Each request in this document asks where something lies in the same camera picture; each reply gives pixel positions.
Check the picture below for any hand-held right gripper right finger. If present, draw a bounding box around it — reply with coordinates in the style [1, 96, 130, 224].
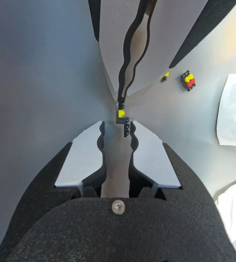
[129, 121, 182, 191]

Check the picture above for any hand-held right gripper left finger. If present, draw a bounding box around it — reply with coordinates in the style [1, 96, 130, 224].
[55, 121, 106, 190]

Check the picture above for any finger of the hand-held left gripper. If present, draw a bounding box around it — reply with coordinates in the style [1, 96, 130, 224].
[123, 0, 209, 99]
[98, 0, 145, 102]

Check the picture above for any black red yellow brick plate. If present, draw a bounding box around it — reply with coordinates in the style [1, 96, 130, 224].
[180, 70, 197, 92]

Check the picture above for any black lego bracket yellow stud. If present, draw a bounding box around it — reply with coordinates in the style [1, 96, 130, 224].
[116, 95, 131, 138]

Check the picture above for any torn printed white paper bag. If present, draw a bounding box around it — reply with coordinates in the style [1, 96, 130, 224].
[216, 73, 236, 147]

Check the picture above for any large plain white paper bag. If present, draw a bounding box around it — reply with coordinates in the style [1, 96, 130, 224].
[215, 180, 236, 243]

